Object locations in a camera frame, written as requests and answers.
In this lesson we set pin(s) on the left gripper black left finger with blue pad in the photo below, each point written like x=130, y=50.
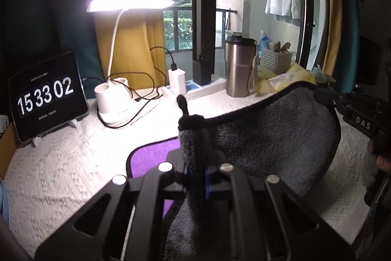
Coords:
x=123, y=221

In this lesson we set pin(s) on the yellow curtain left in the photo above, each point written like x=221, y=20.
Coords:
x=131, y=46

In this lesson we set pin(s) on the yellow curtain right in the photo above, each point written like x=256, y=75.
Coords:
x=334, y=35

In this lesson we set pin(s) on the cardboard box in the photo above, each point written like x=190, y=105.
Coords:
x=8, y=145

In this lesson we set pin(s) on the white desk lamp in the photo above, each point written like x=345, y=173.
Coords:
x=115, y=98

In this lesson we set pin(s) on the yellow plastic bag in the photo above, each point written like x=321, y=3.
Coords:
x=269, y=82

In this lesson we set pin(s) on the operator hand at right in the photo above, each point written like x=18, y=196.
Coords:
x=373, y=163

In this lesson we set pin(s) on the black window frame post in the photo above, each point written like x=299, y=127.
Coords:
x=204, y=38

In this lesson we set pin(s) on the white charger adapter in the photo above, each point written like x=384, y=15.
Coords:
x=177, y=81

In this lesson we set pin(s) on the purple and grey towel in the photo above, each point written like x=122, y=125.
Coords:
x=290, y=135

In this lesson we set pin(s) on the stainless steel tumbler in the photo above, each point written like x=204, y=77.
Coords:
x=241, y=65

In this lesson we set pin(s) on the black tablet showing clock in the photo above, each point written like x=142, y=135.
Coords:
x=46, y=96

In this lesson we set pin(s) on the yellow curtain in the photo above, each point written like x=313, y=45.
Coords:
x=131, y=46
x=334, y=35

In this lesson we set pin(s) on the dark green curtain left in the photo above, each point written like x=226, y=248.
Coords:
x=35, y=30

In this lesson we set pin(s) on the white textured tablecloth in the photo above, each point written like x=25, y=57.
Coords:
x=48, y=183

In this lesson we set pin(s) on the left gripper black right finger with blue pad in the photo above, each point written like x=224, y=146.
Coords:
x=266, y=219

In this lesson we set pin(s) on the white power strip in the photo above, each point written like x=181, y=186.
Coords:
x=195, y=91

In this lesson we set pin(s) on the balcony railing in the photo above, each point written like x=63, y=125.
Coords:
x=179, y=27

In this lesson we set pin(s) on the black power adapter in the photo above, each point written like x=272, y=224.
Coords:
x=201, y=72

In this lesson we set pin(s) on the white woven basket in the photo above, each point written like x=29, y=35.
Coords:
x=277, y=62

